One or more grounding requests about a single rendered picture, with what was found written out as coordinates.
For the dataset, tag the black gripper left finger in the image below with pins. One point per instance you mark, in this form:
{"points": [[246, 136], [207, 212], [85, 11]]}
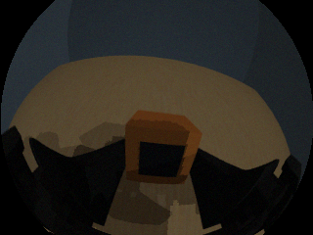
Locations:
{"points": [[91, 178]]}

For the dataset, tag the brown block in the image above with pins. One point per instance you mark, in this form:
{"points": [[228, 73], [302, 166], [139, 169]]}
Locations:
{"points": [[160, 148]]}

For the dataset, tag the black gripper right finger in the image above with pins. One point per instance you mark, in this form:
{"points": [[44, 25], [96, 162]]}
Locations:
{"points": [[220, 187]]}

